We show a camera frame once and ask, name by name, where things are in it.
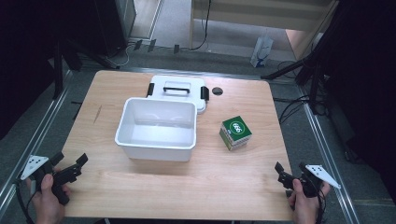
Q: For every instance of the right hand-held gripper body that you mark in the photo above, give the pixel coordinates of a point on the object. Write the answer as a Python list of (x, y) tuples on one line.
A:
[(311, 186)]

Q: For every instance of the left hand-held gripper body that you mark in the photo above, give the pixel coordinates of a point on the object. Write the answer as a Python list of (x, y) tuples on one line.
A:
[(63, 176)]

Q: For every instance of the green and white carton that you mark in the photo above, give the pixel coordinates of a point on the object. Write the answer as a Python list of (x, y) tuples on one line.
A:
[(236, 132)]

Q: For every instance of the white plastic storage box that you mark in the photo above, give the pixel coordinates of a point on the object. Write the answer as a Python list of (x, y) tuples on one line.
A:
[(157, 133)]

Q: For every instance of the person's right hand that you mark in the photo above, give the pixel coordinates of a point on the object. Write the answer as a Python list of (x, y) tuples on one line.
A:
[(306, 208)]

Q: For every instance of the person's left hand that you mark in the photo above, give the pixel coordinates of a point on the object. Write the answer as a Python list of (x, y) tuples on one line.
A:
[(48, 205)]

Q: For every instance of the black metal stand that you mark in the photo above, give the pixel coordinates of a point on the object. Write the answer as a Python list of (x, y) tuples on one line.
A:
[(58, 71)]

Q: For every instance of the black tripod stand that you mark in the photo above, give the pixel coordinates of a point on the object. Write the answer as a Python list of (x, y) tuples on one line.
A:
[(311, 67)]

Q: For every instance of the white and blue bag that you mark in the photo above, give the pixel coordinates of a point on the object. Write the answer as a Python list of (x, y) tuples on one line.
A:
[(262, 51)]

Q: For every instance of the dark cabinet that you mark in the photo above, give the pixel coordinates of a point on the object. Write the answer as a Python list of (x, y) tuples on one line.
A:
[(113, 25)]

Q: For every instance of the light wooden furniture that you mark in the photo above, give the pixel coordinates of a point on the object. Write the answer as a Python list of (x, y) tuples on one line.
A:
[(264, 14)]

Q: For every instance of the metal floor rail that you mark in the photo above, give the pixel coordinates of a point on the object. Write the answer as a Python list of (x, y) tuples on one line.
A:
[(327, 155), (34, 141)]

